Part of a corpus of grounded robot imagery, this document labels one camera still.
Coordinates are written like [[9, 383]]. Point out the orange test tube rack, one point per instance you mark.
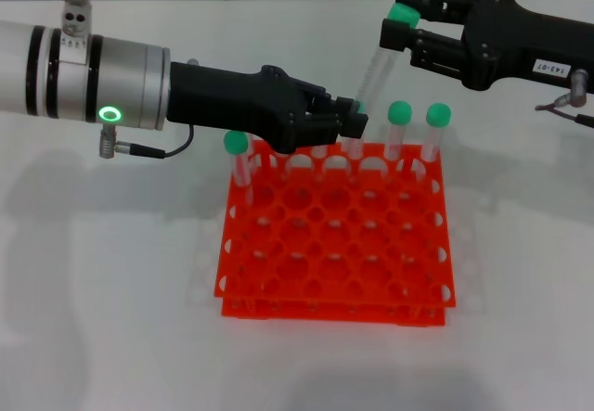
[[343, 225]]

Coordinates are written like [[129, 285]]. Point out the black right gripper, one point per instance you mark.
[[501, 40]]

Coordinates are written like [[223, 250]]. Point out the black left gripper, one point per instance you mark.
[[227, 100]]

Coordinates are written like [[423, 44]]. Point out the silver left camera mount bracket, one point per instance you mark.
[[77, 21]]

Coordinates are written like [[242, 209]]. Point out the clear test tube green cap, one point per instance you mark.
[[376, 68], [438, 114], [236, 143], [321, 151], [399, 112], [356, 149], [252, 144]]

